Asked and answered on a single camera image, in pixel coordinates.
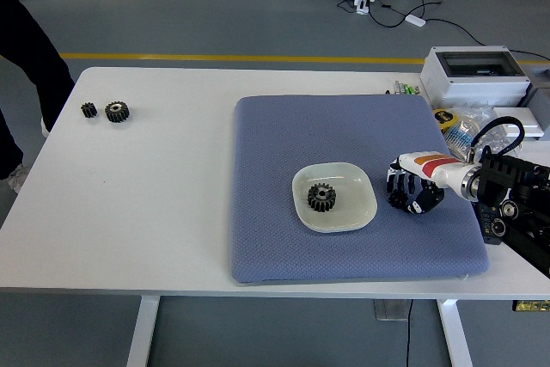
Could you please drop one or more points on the blue-grey padded mat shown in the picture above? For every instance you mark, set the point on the blue-grey padded mat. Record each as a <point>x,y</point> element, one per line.
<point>279,169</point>

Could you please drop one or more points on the white charger plug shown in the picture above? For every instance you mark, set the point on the white charger plug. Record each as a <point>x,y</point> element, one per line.
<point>362,2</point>

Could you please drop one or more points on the grey metal box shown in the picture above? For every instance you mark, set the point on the grey metal box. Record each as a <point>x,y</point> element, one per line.
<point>542,96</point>

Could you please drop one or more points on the white table leg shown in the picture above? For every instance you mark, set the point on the white table leg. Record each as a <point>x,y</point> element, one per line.
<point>142,332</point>
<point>455,332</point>

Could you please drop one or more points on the small black gear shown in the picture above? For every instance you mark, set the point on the small black gear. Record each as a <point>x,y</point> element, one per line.
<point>395,201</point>
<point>88,110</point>

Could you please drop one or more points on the clear plastic parts bag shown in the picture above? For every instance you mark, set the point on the clear plastic parts bag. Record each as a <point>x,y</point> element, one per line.
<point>462,135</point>

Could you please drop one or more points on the grey electrical enclosure box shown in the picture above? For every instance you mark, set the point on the grey electrical enclosure box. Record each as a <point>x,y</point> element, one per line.
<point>472,87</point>

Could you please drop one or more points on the person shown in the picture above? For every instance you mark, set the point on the person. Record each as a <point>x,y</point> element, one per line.
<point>34,62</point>

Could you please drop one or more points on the large black gear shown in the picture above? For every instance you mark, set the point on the large black gear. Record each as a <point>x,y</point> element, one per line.
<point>313,203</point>
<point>112,117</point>

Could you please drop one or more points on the white switch plate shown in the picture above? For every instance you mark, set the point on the white switch plate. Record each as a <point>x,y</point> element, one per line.
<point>529,120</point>

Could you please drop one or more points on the white square dish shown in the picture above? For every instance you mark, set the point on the white square dish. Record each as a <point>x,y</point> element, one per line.
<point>352,199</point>

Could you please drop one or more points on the grey floor plate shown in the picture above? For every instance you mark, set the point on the grey floor plate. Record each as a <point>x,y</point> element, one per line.
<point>389,310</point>

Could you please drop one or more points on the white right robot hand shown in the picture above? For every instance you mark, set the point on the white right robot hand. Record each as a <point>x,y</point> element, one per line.
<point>438,169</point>

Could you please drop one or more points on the white power adapter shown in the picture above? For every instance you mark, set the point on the white power adapter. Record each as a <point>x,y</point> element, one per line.
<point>415,20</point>

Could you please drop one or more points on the yellow tape measure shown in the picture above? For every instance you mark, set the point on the yellow tape measure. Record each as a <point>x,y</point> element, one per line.
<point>444,117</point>

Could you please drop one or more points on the green white terminal connectors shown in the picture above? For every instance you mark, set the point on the green white terminal connectors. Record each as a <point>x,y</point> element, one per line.
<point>406,88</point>

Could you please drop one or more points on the yellow black label strip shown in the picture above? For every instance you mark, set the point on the yellow black label strip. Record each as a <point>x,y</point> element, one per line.
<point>530,306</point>

